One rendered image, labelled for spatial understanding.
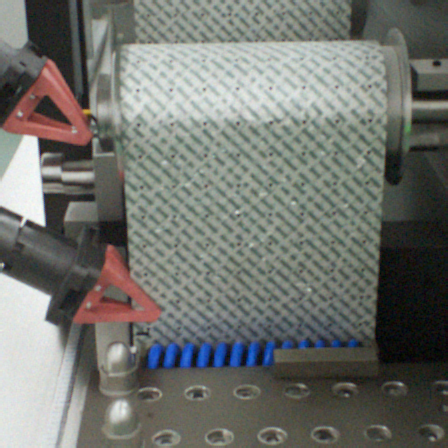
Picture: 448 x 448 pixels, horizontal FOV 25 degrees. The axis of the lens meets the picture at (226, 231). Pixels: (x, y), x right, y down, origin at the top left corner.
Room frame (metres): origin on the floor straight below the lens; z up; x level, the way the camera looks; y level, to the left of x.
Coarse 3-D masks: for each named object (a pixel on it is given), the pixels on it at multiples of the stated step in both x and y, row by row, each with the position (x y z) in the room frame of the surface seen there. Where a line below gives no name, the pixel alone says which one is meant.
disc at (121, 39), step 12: (120, 36) 0.90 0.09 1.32; (120, 48) 0.88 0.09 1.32; (120, 60) 0.87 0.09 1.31; (120, 72) 0.86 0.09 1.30; (120, 84) 0.85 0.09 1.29; (120, 96) 0.84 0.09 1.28; (120, 108) 0.84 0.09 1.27; (120, 120) 0.83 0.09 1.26; (120, 132) 0.83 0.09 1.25; (120, 144) 0.83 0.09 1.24; (120, 156) 0.83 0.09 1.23; (120, 168) 0.84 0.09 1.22; (120, 180) 0.85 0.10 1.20
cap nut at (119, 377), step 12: (108, 348) 0.77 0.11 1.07; (120, 348) 0.77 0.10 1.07; (108, 360) 0.76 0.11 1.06; (120, 360) 0.76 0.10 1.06; (108, 372) 0.76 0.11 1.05; (120, 372) 0.76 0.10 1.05; (132, 372) 0.77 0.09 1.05; (108, 384) 0.76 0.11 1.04; (120, 384) 0.76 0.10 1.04; (132, 384) 0.77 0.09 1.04; (120, 396) 0.76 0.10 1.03
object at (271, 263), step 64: (128, 192) 0.84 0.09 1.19; (192, 192) 0.84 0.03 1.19; (256, 192) 0.84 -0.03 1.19; (320, 192) 0.84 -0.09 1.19; (192, 256) 0.84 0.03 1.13; (256, 256) 0.84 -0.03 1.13; (320, 256) 0.84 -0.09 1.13; (192, 320) 0.84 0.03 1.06; (256, 320) 0.84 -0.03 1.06; (320, 320) 0.84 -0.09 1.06
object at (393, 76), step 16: (384, 48) 0.91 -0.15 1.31; (112, 64) 0.88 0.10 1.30; (112, 80) 0.86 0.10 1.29; (400, 80) 0.87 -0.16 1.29; (112, 96) 0.85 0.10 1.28; (400, 96) 0.86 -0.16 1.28; (112, 112) 0.85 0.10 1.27; (400, 112) 0.85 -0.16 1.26; (112, 128) 0.85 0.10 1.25; (400, 128) 0.85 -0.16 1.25; (384, 160) 0.87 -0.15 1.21
